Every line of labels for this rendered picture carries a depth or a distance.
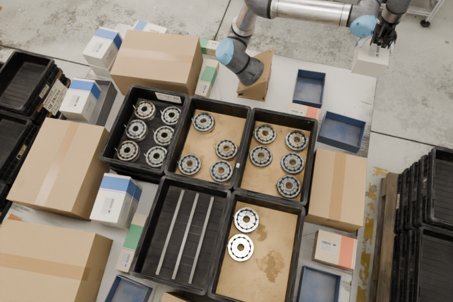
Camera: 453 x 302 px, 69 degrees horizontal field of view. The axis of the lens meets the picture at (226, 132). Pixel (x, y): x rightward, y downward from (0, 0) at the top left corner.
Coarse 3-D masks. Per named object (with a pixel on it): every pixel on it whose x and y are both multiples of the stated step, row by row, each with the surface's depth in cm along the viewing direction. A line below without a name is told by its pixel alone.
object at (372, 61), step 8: (368, 40) 137; (360, 48) 135; (368, 48) 135; (376, 48) 135; (360, 56) 134; (368, 56) 133; (376, 56) 133; (384, 56) 133; (360, 64) 135; (368, 64) 134; (376, 64) 132; (384, 64) 131; (352, 72) 141; (360, 72) 139; (368, 72) 138; (376, 72) 136
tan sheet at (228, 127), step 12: (216, 120) 158; (228, 120) 158; (240, 120) 158; (192, 132) 156; (216, 132) 156; (228, 132) 155; (240, 132) 155; (192, 144) 153; (204, 144) 153; (204, 156) 150; (216, 156) 150; (204, 168) 148
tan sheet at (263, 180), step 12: (276, 132) 154; (288, 132) 154; (252, 144) 152; (276, 144) 151; (276, 156) 149; (252, 168) 147; (276, 168) 146; (252, 180) 144; (264, 180) 144; (276, 180) 144; (300, 180) 143; (264, 192) 142; (276, 192) 142; (300, 192) 141
